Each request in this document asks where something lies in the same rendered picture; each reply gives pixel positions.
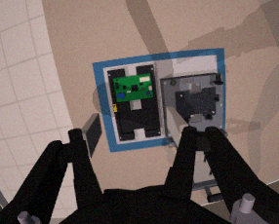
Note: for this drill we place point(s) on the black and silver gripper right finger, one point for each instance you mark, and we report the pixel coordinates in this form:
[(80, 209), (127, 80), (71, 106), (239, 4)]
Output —
[(253, 201)]

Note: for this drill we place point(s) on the green circuit board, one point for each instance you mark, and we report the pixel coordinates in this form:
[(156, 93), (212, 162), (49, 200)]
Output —
[(133, 87)]

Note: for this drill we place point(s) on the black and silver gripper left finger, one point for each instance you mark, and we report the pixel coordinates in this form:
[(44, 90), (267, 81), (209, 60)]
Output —
[(36, 198)]

